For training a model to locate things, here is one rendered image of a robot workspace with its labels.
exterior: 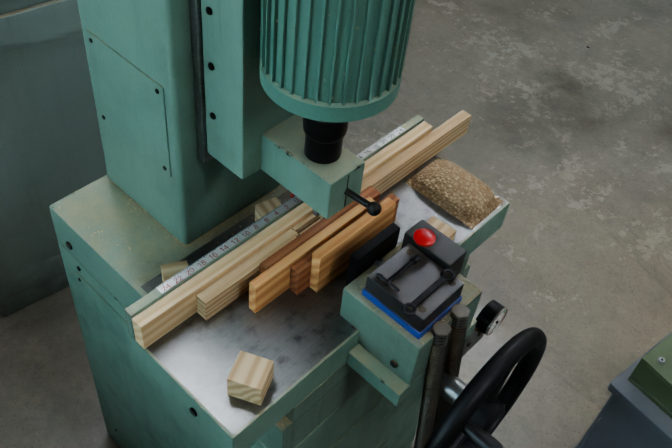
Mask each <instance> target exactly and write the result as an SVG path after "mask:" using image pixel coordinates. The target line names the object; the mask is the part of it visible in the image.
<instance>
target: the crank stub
mask: <svg viewBox="0 0 672 448"><path fill-rule="evenodd" d="M462 432H463V433H464V434H465V436H466V437H467V438H468V439H469V440H470V441H471V442H472V443H473V444H474V445H475V446H476V447H477V448H503V445H502V444H501V443H500V442H499V441H498V440H497V439H496V438H495V437H493V436H492V435H490V434H489V433H487V432H486V431H484V430H483V429H481V428H480V427H478V426H477V425H475V424H473V423H472V422H470V421H468V422H467V424H466V425H465V426H464V428H463V429H462Z"/></svg>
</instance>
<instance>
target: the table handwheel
mask: <svg viewBox="0 0 672 448"><path fill-rule="evenodd" d="M546 345H547V338H546V335H545V333H544V332H543V331H542V330H541V329H539V328H537V327H530V328H526V329H524V330H522V331H521V332H519V333H518V334H516V335H515V336H513V337H512V338H511V339H510V340H509V341H507V342H506V343H505V344H504V345H503V346H502V347H501V348H500V349H499V350H498V351H497V352H496V353H495V354H494V355H493V356H492V357H491V358H490V359H489V360H488V361H487V362H486V363H485V365H484V366H483V367H482V368H481V369H480V370H479V371H478V372H477V374H476V375H475V376H474V377H473V378H472V380H471V381H470V382H469V383H468V384H465V383H464V382H463V381H462V380H461V379H459V378H458V377H456V376H450V375H447V374H446V373H445V372H444V373H443V379H442V384H441V390H440V395H441V396H442V397H443V398H444V399H445V400H447V401H448V402H449V403H450V404H451V406H450V408H449V409H448V411H447V412H446V413H445V415H444V416H443V418H442V419H441V421H440V422H439V424H438V425H437V427H436V428H435V430H434V431H433V433H432V434H431V436H430V437H429V439H428V441H427V442H426V444H425V446H424V448H477V447H476V446H475V445H474V444H473V443H472V442H471V441H470V440H469V439H468V438H467V437H466V436H465V434H464V433H463V432H462V429H463V428H464V426H465V425H466V424H467V422H468V421H470V422H472V423H473V424H475V425H477V426H478V427H480V428H481V429H483V430H484V431H486V432H487V433H489V434H490V435H491V434H492V433H493V432H494V431H495V429H496V428H497V427H498V425H499V424H500V423H501V421H502V420H503V419H504V417H505V416H506V415H507V413H508V412H509V410H510V409H511V408H512V406H513V405H514V403H515V402H516V400H517V399H518V398H519V396H520V395H521V393H522V392H523V390H524V388H525V387H526V385H527V384H528V382H529V381H530V379H531V377H532V376H533V374H534V372H535V370H536V368H537V367H538V365H539V363H540V361H541V359H542V356H543V354H544V352H545V349H546ZM516 364H517V365H516ZM515 365H516V367H515V369H514V370H513V372H512V374H511V375H510V377H509V378H508V380H507V382H506V383H505V385H504V386H503V384H504V382H505V380H506V378H507V377H508V375H509V373H510V372H511V370H512V368H513V367H514V366H515ZM502 386H503V388H502ZM501 388H502V389H501ZM500 390H501V391H500ZM499 391H500V392H499Z"/></svg>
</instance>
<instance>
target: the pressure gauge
mask: <svg viewBox="0 0 672 448"><path fill-rule="evenodd" d="M507 312H508V308H506V307H504V306H503V305H502V304H500V303H499V302H498V301H496V300H491V301H490V302H489V303H487V304H486V306H485V307H484V308H483V309H482V310H481V312H480V313H479V315H478V316H477V318H476V320H477V323H476V326H475V327H476V328H477V329H476V331H478V332H483V333H484V334H485V335H486V336H490V335H491V334H492V333H493V332H494V331H495V330H496V329H497V328H498V327H499V326H500V324H501V323H502V321H503V320H504V318H505V316H506V314H507ZM496 321H498V324H497V323H496ZM496 324H497V325H496ZM494 327H495V328H494ZM493 328H494V329H493ZM492 330H493V331H492ZM491 331H492V332H491Z"/></svg>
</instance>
